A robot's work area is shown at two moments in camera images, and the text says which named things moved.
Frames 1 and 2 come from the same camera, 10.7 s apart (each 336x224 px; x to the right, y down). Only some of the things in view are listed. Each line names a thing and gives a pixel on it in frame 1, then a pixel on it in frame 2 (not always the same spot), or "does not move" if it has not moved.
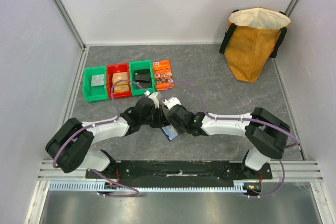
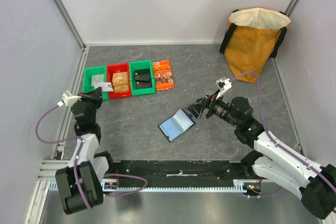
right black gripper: x=172 y=120 -> x=208 y=106
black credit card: x=143 y=74 does not move
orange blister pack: x=163 y=75 does not move
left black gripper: x=161 y=119 -> x=95 y=96
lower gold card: x=121 y=88 does not move
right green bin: x=140 y=65 does not move
